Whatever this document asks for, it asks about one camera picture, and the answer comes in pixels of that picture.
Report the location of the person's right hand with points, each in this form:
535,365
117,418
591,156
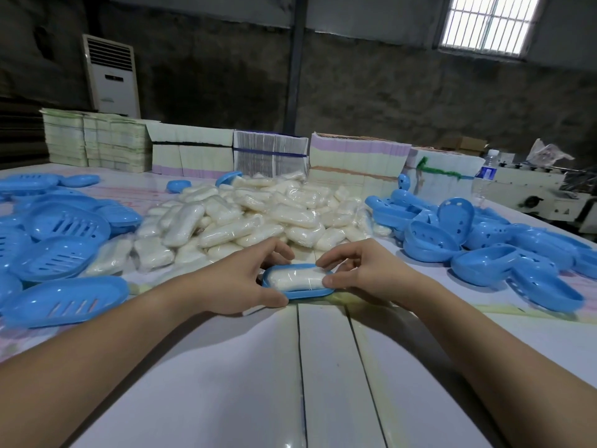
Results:
382,275

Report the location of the person's left hand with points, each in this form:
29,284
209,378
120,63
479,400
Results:
228,289

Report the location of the blue slotted plastic base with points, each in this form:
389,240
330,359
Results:
303,295

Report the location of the pile of white soaps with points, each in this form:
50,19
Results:
242,214

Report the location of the blue oval plastic lid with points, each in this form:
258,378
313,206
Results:
404,182
228,178
178,186

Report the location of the pile of blue plastic lids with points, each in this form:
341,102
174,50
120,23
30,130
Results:
489,251

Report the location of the pile of blue slotted lids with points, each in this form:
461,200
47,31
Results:
60,256

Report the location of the person's right forearm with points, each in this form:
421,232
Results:
503,368

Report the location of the person's left forearm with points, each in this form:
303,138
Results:
93,373

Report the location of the white sheet stack, green mark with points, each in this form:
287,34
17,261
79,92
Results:
447,179

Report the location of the white carton stack, pink stripe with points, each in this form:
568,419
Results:
359,158

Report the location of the row of stacked flat cartons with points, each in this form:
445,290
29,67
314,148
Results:
191,158

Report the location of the silver sheet bundle, blue band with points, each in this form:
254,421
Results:
270,156

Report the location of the clear water bottle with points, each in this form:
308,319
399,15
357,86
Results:
486,174

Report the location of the brown cardboard box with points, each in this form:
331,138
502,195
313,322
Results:
464,144

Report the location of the white workshop machine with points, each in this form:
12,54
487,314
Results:
536,191

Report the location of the stack of greenish paper sheets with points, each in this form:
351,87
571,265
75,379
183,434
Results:
102,144

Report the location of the white plastic bag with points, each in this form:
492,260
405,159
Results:
548,153

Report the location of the dark metal pillar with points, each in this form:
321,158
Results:
294,65

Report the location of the white standing air conditioner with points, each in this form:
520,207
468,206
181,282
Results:
112,79

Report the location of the barred window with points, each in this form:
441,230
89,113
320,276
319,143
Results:
489,23

